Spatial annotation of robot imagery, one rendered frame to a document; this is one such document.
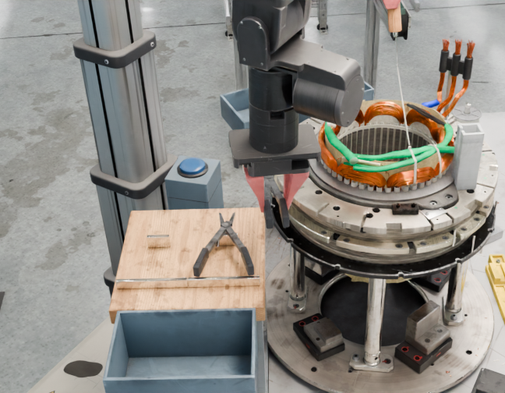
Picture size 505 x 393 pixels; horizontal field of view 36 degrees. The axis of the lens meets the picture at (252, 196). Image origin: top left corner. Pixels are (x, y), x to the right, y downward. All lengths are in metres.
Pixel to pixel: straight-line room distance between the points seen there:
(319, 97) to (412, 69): 2.99
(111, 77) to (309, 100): 0.56
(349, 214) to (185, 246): 0.22
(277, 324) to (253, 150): 0.46
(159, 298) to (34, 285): 1.73
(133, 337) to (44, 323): 1.56
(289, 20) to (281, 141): 0.15
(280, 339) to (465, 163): 0.42
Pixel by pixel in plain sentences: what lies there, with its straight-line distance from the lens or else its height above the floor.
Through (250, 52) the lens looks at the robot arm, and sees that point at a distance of 0.83.
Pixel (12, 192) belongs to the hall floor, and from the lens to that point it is 3.14.
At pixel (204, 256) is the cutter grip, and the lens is 0.98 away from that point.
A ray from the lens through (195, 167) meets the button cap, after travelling 1.23.
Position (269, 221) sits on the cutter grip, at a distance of 0.94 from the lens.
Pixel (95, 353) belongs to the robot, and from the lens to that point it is 2.05.
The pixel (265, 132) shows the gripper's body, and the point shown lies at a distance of 0.88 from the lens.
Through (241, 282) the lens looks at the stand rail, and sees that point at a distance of 0.97.
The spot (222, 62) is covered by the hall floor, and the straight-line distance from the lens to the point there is 3.87.
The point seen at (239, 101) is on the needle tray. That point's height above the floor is 1.04.
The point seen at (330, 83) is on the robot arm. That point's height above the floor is 1.34.
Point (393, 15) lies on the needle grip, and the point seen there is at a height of 1.32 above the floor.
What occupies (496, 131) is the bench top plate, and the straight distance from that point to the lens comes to 1.85.
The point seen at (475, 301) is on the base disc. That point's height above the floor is 0.80.
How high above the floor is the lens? 1.73
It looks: 36 degrees down
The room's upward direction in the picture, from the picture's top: 3 degrees counter-clockwise
